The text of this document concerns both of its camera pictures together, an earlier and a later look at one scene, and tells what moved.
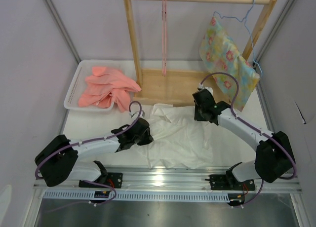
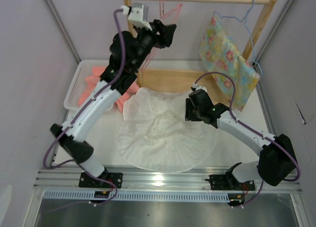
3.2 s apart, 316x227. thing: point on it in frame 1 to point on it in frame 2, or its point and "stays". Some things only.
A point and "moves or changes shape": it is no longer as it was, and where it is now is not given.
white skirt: [180, 140] moves or changes shape
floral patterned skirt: [221, 54] stays
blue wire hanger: [244, 19] stays
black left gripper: [148, 138] to [164, 39]
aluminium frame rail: [164, 179] stays
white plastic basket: [78, 85] stays
